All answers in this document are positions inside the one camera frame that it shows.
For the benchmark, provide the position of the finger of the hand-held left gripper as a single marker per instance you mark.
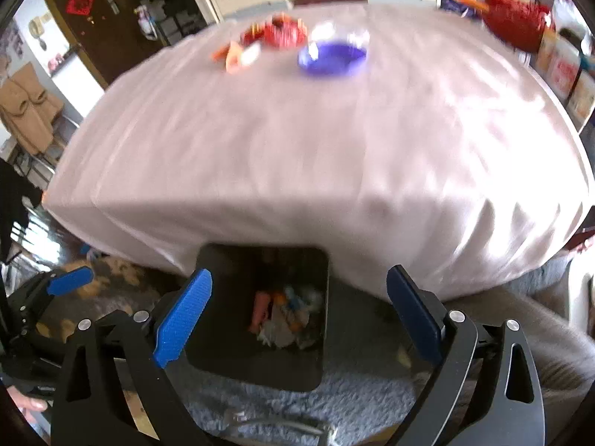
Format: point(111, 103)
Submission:
point(69, 281)

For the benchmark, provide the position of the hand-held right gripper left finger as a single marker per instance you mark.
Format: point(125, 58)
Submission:
point(183, 316)

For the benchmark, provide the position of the red diamond door decoration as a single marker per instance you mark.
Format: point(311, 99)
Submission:
point(80, 3)

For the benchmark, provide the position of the orange tube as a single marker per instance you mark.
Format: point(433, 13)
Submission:
point(280, 298)

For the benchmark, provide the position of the blue plastic dish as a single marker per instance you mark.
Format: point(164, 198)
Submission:
point(332, 58)

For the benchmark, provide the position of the brown coat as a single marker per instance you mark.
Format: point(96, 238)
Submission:
point(28, 107)

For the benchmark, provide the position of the red basket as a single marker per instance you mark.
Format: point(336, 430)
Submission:
point(516, 16)

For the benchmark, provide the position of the small white bottle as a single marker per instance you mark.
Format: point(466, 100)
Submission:
point(583, 100)

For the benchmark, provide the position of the yellow and white bottle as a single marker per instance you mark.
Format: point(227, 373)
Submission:
point(547, 51)

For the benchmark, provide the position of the white and pink bottle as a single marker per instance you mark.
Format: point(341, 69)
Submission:
point(566, 69)

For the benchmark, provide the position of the black trash bin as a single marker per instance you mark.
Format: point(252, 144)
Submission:
point(223, 357)

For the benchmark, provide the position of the red round ornament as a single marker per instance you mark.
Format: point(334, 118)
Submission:
point(286, 32)

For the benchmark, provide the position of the orange and white wrapper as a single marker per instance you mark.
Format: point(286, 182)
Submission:
point(234, 55)

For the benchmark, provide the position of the white plastic bag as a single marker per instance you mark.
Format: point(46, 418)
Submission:
point(304, 302)

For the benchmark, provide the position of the red patterned pouch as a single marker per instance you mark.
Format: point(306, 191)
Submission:
point(252, 36)

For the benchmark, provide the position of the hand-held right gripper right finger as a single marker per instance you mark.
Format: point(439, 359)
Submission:
point(416, 316)

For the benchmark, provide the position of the pink satin tablecloth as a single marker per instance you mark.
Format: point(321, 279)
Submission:
point(279, 158)

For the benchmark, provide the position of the brown door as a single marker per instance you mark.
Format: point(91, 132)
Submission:
point(116, 42)

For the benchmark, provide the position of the person's left hand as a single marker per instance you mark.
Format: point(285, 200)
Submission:
point(28, 402)

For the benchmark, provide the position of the metal chair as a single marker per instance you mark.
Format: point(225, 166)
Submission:
point(51, 148)

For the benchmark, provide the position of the beige intercom phone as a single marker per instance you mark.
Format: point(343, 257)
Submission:
point(36, 26)

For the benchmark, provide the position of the pink toy camera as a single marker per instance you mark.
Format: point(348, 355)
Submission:
point(56, 62)

